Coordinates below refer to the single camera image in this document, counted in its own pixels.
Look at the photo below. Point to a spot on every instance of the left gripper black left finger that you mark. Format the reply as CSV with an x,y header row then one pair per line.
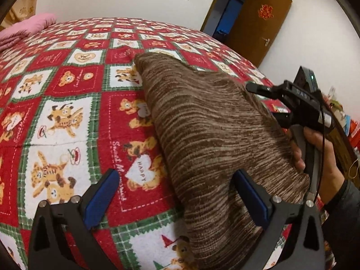
x,y
48,247

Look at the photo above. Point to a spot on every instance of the brown knitted sweater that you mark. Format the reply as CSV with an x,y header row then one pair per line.
x,y
208,127

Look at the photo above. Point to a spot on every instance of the right forearm dark sleeve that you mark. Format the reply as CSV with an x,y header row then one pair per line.
x,y
341,229

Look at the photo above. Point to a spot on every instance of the person's right hand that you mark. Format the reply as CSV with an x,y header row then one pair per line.
x,y
332,179

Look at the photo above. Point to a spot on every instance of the colourful clutter pile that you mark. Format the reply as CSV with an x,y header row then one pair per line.
x,y
346,156

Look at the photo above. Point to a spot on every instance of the brown wooden door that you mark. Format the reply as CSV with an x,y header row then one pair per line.
x,y
256,27

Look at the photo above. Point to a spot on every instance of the red teddy bear bedspread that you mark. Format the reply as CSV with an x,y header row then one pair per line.
x,y
71,107

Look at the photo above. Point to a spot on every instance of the pink folded blanket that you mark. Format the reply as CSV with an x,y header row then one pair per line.
x,y
20,30

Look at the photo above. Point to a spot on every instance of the beige patterned curtain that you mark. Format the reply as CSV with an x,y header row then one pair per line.
x,y
20,11

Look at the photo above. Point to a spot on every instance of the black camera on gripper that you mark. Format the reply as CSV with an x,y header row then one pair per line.
x,y
306,80

